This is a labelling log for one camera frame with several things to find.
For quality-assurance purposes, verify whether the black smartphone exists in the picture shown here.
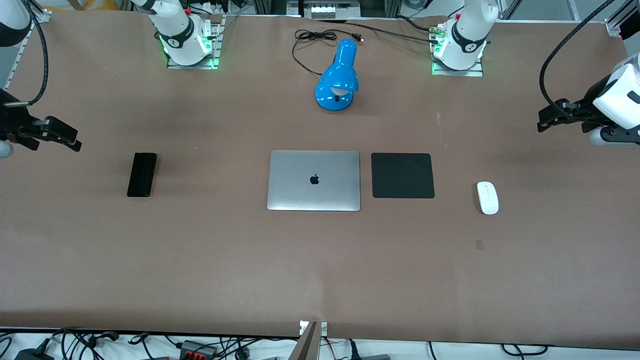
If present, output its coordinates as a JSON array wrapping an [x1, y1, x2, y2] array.
[[126, 152, 158, 198]]

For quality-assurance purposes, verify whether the white computer mouse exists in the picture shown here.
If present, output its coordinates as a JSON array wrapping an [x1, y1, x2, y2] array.
[[476, 181, 500, 216]]

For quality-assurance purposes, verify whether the black square mouse pad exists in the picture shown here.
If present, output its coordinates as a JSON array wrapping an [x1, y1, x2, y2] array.
[[371, 152, 436, 200]]

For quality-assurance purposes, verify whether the aluminium corner profile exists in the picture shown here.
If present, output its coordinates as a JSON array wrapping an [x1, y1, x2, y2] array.
[[604, 17, 625, 39]]

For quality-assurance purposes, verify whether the black power adapter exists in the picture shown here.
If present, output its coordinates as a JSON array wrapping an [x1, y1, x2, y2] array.
[[14, 347, 55, 360]]

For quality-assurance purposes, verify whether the blue desk lamp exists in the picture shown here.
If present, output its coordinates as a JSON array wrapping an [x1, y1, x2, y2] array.
[[314, 38, 360, 113]]

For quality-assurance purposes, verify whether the silver closed laptop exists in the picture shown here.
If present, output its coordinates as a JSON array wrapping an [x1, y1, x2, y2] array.
[[266, 150, 362, 212]]

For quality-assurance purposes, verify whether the black box with orange connectors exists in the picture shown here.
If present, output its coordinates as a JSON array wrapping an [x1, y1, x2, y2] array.
[[179, 339, 219, 359]]

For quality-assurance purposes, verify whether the grey power strip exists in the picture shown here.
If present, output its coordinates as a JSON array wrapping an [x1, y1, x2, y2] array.
[[309, 4, 347, 20]]

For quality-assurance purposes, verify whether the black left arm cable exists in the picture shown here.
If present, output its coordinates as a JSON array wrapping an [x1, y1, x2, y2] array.
[[539, 0, 617, 118]]

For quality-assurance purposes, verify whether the perforated aluminium rail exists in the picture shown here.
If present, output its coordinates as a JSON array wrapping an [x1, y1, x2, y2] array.
[[5, 9, 52, 96]]

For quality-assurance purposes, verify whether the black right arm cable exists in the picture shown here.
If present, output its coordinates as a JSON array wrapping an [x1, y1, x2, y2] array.
[[19, 0, 49, 107]]

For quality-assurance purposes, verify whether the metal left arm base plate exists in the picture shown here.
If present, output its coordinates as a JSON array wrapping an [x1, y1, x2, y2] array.
[[431, 22, 485, 78]]

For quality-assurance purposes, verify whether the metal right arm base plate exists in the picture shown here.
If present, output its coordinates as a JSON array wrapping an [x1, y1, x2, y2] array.
[[166, 15, 227, 70]]

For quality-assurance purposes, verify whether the black cable to arm base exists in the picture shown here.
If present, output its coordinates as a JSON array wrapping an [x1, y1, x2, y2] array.
[[318, 19, 442, 45]]

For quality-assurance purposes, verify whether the black looped floor cable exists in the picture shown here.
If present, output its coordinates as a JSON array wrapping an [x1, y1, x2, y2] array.
[[501, 343, 549, 357]]

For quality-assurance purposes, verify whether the black lamp power cord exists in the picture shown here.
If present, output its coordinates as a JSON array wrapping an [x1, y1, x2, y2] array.
[[292, 29, 364, 77]]

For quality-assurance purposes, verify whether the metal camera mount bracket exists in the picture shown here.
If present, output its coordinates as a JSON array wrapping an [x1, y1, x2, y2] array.
[[296, 320, 329, 360]]

